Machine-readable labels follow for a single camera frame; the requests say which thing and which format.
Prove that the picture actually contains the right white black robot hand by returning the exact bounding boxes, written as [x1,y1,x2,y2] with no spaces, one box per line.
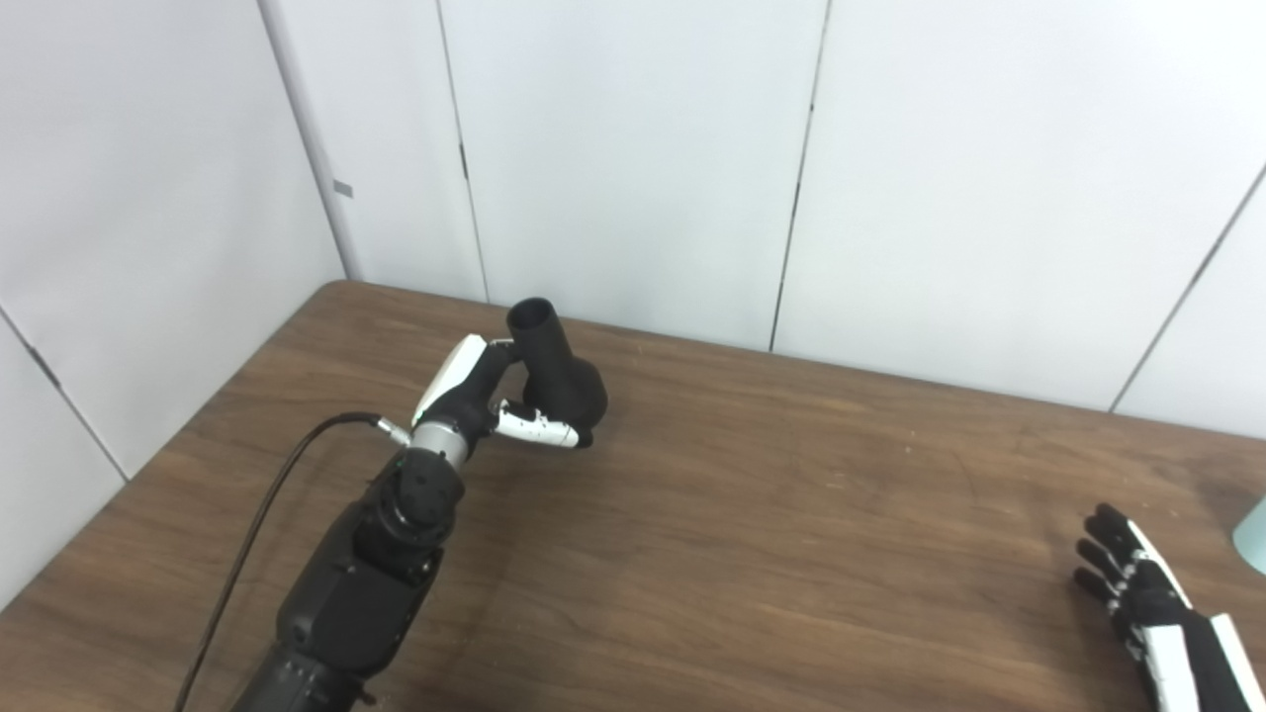
[1073,502,1266,712]

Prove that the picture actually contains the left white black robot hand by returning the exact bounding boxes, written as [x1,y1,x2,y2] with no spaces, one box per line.
[410,334,594,451]

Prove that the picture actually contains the black funnel-shaped nozzle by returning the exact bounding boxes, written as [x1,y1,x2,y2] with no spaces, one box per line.
[506,297,609,446]

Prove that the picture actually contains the light-blue short hose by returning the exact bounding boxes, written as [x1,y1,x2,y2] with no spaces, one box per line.
[1231,494,1266,575]

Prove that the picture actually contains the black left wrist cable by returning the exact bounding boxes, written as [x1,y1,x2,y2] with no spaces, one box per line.
[173,411,412,712]

